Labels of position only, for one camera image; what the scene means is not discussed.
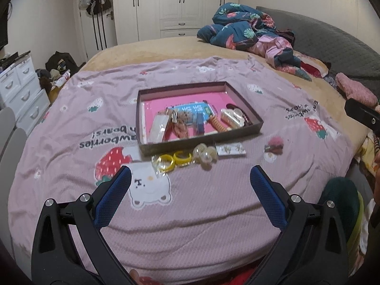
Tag pink book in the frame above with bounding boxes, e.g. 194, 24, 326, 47
142, 90, 238, 143

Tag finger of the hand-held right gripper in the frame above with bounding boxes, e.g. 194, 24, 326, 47
344, 98, 380, 131

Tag purple strawberry print blanket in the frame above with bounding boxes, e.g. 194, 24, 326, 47
7, 56, 357, 277

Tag pink fuzzy cloth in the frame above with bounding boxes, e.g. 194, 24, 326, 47
335, 72, 379, 108

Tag white door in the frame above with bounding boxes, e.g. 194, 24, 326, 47
73, 0, 118, 63

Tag black bag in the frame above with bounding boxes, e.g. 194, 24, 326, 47
45, 51, 78, 72

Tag yellow hoop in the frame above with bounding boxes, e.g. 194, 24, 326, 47
156, 153, 176, 173
173, 151, 193, 167

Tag brown shallow cardboard box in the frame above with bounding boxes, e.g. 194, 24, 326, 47
136, 81, 264, 157

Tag white wardrobe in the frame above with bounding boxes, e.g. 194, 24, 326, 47
113, 0, 242, 43

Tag dark green cloth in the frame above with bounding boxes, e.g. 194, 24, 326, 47
319, 177, 361, 236

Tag brown dotted bow hair clip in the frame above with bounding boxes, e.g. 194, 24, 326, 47
165, 110, 191, 140

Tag pink pompom hair clip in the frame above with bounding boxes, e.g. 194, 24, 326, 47
264, 136, 285, 155

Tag white box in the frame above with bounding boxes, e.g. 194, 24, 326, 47
148, 114, 170, 143

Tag blue hair claw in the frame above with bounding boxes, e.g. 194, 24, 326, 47
195, 112, 206, 135

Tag pile of clothes and bags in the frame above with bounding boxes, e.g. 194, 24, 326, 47
36, 68, 72, 96

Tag white drawer chest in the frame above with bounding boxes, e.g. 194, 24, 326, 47
0, 50, 51, 136

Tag black television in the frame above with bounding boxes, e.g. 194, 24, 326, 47
0, 3, 9, 52

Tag clear yellowish hair claw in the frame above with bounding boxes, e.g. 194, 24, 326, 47
193, 143, 217, 171

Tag cream hair claw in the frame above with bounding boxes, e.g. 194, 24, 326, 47
221, 108, 246, 130

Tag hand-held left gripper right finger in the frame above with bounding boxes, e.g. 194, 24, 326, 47
250, 166, 348, 285

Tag red pillow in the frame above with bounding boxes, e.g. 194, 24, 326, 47
300, 56, 330, 78

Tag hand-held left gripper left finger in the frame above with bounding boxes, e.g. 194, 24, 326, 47
31, 165, 140, 285

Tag dark brown hair clip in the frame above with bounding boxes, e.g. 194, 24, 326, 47
226, 103, 253, 125

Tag dark blue floral quilt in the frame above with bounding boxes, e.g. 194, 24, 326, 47
197, 2, 313, 81

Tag earring card in clear packet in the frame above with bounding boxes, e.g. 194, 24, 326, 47
216, 144, 247, 157

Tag hanging bags on door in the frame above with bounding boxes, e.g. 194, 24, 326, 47
78, 0, 113, 51

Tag grey padded headboard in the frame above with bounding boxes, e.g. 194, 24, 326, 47
255, 6, 380, 102

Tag orange spiral hair tie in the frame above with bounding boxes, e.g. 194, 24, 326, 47
207, 114, 228, 133

